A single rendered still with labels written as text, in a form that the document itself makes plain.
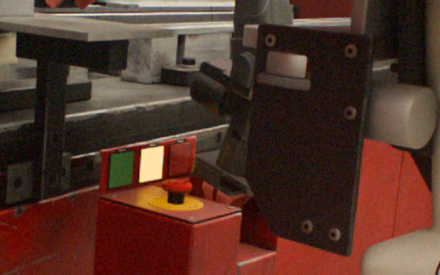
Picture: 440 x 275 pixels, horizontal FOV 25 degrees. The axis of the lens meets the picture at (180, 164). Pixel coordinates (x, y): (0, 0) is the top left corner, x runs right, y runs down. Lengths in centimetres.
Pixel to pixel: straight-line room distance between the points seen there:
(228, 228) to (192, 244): 7
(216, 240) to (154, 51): 53
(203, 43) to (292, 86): 110
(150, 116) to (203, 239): 32
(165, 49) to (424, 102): 104
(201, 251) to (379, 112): 55
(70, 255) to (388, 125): 75
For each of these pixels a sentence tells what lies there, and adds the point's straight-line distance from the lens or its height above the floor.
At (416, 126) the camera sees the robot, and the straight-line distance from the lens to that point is 71.
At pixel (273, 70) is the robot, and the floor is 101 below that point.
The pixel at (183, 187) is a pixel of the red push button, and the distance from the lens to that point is 125.
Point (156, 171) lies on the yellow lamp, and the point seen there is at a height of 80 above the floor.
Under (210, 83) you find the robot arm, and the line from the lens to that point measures 132.
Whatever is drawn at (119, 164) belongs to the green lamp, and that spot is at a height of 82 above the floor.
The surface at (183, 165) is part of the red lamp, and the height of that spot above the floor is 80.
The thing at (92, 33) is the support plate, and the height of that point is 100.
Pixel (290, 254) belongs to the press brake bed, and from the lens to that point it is 204.
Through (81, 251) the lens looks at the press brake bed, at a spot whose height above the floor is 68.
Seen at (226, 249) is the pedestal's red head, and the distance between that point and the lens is 126.
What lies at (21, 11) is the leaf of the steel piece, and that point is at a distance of 128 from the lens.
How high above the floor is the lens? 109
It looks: 12 degrees down
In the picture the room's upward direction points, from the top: 4 degrees clockwise
